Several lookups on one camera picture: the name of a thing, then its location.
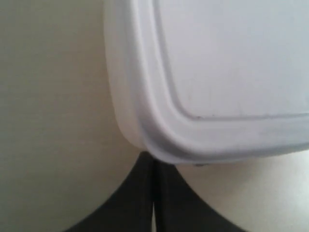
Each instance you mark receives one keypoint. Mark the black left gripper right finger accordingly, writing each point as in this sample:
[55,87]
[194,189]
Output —
[177,208]

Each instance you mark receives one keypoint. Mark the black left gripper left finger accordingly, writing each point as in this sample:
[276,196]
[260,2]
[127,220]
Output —
[130,207]

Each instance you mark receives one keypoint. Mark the white lidded plastic container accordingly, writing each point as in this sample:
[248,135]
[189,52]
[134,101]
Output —
[206,81]

